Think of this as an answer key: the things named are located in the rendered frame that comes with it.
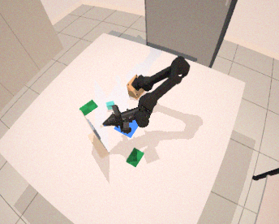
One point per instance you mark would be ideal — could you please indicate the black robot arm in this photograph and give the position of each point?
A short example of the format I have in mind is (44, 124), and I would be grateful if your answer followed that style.
(142, 113)

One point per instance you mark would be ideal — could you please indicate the green flat rectangular block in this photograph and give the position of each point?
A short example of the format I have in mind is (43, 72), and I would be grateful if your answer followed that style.
(88, 107)

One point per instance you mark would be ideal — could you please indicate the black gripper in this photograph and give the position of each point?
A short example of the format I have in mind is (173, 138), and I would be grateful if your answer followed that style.
(114, 120)

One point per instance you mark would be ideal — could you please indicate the small teal block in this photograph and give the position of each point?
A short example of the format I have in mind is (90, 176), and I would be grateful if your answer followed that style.
(109, 105)

